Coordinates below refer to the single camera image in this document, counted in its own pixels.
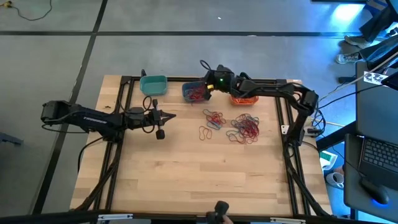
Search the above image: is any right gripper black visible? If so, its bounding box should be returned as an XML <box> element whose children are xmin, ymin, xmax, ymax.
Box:
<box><xmin>200</xmin><ymin>64</ymin><xmax>238</xmax><ymax>101</ymax></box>

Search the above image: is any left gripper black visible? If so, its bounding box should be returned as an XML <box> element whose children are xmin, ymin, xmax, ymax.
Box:
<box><xmin>143</xmin><ymin>98</ymin><xmax>177</xmax><ymax>141</ymax></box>

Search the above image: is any red rubber bands heap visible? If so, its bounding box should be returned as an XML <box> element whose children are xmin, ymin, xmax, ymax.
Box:
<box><xmin>185</xmin><ymin>85</ymin><xmax>206</xmax><ymax>101</ymax></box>

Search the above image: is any dark orange rubber band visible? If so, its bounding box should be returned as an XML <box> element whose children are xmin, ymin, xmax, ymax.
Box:
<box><xmin>198</xmin><ymin>126</ymin><xmax>213</xmax><ymax>141</ymax></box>

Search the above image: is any orange rubber bands heap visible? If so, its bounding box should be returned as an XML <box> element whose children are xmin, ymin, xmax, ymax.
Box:
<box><xmin>232</xmin><ymin>96</ymin><xmax>257</xmax><ymax>105</ymax></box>

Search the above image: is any blue-grey plastic basket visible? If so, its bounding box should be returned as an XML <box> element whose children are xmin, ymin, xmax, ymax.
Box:
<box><xmin>182</xmin><ymin>81</ymin><xmax>211</xmax><ymax>103</ymax></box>

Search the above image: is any teal plastic basket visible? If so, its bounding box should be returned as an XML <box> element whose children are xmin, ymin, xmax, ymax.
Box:
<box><xmin>139</xmin><ymin>75</ymin><xmax>169</xmax><ymax>96</ymax></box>

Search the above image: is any orange plastic basket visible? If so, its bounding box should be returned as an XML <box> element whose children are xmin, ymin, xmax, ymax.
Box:
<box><xmin>229</xmin><ymin>93</ymin><xmax>259</xmax><ymax>106</ymax></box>

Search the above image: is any black handheld device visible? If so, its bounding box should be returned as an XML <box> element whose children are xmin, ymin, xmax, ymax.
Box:
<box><xmin>206</xmin><ymin>200</ymin><xmax>230</xmax><ymax>224</ymax></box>

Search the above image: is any white power strip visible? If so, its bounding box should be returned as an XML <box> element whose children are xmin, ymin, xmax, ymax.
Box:
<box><xmin>303</xmin><ymin>126</ymin><xmax>324</xmax><ymax>138</ymax></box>

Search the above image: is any green white striped box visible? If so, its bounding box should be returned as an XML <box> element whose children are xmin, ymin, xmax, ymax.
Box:
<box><xmin>319</xmin><ymin>150</ymin><xmax>338</xmax><ymax>170</ymax></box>

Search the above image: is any white rod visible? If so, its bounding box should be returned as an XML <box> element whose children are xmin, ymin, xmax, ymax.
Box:
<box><xmin>317</xmin><ymin>51</ymin><xmax>398</xmax><ymax>102</ymax></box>

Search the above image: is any grey metal foot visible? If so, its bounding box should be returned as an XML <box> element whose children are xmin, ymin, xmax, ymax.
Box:
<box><xmin>0</xmin><ymin>132</ymin><xmax>24</xmax><ymax>147</ymax></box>

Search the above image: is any person's white shoe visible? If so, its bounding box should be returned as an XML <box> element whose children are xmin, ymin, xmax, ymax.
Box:
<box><xmin>325</xmin><ymin>166</ymin><xmax>345</xmax><ymax>190</ymax></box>

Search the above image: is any white marker tag sheet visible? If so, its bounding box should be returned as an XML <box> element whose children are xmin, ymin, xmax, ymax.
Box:
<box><xmin>363</xmin><ymin>70</ymin><xmax>389</xmax><ymax>86</ymax></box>

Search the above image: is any grey side desk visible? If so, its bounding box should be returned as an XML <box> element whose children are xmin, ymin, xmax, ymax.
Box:
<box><xmin>343</xmin><ymin>133</ymin><xmax>398</xmax><ymax>223</ymax></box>

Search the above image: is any person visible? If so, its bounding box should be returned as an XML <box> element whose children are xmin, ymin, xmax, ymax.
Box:
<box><xmin>335</xmin><ymin>6</ymin><xmax>398</xmax><ymax>65</ymax></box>

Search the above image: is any dark grey laptop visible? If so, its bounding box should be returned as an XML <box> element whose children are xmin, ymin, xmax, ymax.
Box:
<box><xmin>355</xmin><ymin>60</ymin><xmax>398</xmax><ymax>191</ymax></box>

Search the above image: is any black computer mouse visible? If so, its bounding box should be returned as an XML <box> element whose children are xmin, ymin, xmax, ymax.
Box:
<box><xmin>360</xmin><ymin>177</ymin><xmax>390</xmax><ymax>205</ymax></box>

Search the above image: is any black aluminium table frame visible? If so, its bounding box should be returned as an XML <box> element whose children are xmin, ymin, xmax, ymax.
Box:
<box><xmin>70</xmin><ymin>74</ymin><xmax>333</xmax><ymax>224</ymax></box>

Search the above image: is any silver bracket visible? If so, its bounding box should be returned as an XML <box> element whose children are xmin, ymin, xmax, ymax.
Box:
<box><xmin>269</xmin><ymin>217</ymin><xmax>307</xmax><ymax>224</ymax></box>
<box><xmin>98</xmin><ymin>213</ymin><xmax>134</xmax><ymax>222</ymax></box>

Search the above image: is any black cable bundle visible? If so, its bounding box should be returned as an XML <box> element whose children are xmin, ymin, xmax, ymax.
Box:
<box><xmin>307</xmin><ymin>83</ymin><xmax>383</xmax><ymax>134</ymax></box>

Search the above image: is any black floor cable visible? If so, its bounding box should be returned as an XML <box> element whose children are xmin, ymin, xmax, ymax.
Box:
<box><xmin>0</xmin><ymin>0</ymin><xmax>53</xmax><ymax>22</ymax></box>

